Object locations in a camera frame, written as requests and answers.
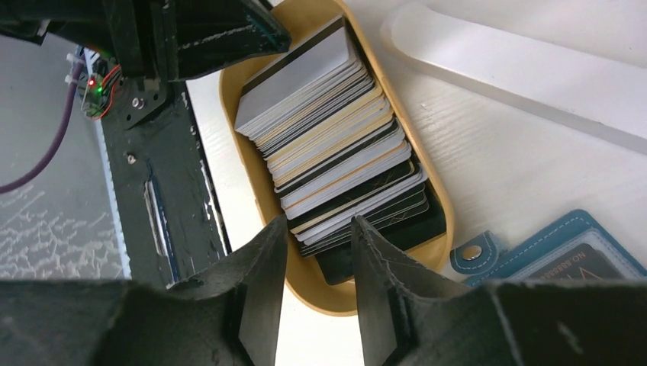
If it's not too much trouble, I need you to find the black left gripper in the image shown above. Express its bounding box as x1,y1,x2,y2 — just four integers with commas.
1,1,291,81

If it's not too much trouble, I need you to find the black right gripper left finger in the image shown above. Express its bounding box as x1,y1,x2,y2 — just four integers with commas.
1,216,288,365

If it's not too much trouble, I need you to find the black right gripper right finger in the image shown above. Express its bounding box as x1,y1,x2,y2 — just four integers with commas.
351,217,646,365

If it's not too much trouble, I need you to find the yellow box of cards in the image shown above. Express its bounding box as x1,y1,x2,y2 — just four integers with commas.
220,1,455,316

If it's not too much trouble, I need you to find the black VIP credit card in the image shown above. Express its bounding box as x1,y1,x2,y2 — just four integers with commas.
528,243,624,280

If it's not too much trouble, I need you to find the white clothes rack stand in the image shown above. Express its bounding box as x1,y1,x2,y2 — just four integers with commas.
380,2,646,153

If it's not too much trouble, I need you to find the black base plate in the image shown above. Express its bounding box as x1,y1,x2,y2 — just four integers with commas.
101,80,231,288

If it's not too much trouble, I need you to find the white slotted cable duct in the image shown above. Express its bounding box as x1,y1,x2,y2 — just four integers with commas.
81,48,132,279

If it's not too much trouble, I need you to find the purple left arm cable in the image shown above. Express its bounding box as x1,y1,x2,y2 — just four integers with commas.
0,60,86,195

